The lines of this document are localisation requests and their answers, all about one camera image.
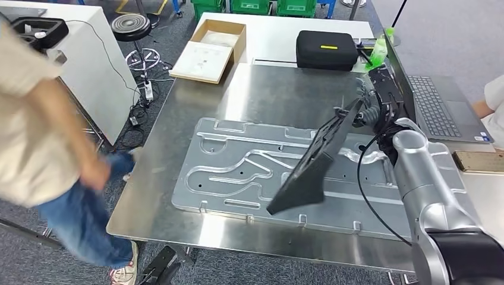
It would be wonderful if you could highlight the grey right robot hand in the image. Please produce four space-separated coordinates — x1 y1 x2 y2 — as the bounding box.
333 78 378 124

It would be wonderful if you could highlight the black plastic plate frame part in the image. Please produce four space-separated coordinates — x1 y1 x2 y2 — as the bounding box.
266 98 364 216

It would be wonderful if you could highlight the steel workbench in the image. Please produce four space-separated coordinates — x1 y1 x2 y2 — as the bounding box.
106 62 504 275

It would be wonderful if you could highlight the green plastic bottle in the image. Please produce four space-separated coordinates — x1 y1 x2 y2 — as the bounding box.
365 26 396 72

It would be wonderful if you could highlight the black zip case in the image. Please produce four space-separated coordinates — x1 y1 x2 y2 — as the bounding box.
296 30 359 72

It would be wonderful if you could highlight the grey laptop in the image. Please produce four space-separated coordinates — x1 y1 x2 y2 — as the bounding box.
383 33 495 144

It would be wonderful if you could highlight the black thin pole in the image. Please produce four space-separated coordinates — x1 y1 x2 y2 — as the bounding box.
390 0 409 29

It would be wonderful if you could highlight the person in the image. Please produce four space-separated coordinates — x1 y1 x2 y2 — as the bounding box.
471 74 504 150
0 17 139 285

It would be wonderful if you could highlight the wooden box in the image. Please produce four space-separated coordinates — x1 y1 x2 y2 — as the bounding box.
191 18 247 64

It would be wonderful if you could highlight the stamped aluminium sheet panel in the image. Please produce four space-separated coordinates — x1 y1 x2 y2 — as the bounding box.
171 117 470 242

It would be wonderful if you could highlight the white flat board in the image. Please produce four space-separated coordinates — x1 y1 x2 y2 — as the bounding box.
169 40 234 84

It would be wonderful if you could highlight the black round stool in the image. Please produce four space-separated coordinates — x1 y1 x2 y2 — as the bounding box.
111 14 162 74

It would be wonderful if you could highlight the white cabinet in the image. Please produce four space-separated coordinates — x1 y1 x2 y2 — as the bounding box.
0 0 138 146

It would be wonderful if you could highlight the black foam tray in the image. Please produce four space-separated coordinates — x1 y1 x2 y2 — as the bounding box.
10 17 70 50

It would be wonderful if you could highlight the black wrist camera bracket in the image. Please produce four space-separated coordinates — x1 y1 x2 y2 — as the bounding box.
368 65 407 137

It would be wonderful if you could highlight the black camera cable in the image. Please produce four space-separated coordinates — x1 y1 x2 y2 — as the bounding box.
357 131 413 248

